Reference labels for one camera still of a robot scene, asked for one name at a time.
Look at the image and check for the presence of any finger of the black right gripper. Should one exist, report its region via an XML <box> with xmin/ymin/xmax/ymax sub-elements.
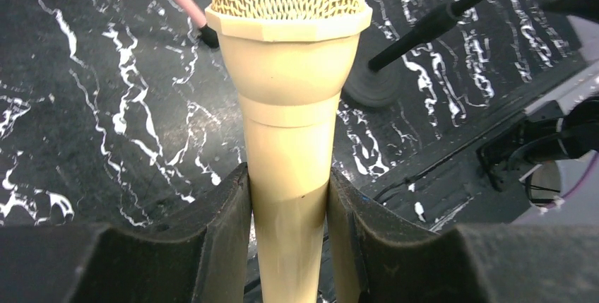
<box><xmin>540</xmin><ymin>0</ymin><xmax>598</xmax><ymax>23</ymax></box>

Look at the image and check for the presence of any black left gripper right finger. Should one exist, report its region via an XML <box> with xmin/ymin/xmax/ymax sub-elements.
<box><xmin>326</xmin><ymin>170</ymin><xmax>598</xmax><ymax>302</ymax></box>

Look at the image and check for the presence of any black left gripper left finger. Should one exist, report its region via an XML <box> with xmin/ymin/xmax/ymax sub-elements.
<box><xmin>1</xmin><ymin>163</ymin><xmax>251</xmax><ymax>302</ymax></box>

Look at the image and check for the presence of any black microphone stand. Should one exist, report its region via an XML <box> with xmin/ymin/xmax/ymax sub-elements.
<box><xmin>343</xmin><ymin>0</ymin><xmax>482</xmax><ymax>108</ymax></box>

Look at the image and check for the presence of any cream yellow microphone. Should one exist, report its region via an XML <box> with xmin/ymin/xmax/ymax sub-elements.
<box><xmin>206</xmin><ymin>0</ymin><xmax>372</xmax><ymax>302</ymax></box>

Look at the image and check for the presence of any pink music stand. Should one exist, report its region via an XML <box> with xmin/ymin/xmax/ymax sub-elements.
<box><xmin>174</xmin><ymin>0</ymin><xmax>220</xmax><ymax>49</ymax></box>

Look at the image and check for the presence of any right robot arm base mount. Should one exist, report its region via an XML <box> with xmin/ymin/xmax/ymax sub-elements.
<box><xmin>477</xmin><ymin>95</ymin><xmax>598</xmax><ymax>213</ymax></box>

